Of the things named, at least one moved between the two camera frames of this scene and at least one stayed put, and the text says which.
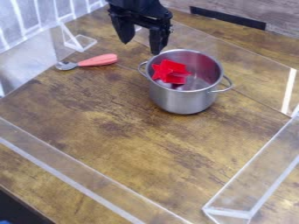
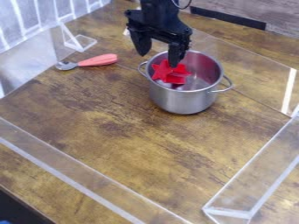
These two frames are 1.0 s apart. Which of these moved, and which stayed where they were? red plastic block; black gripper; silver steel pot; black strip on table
Moved: black gripper
Stayed: black strip on table; red plastic block; silver steel pot
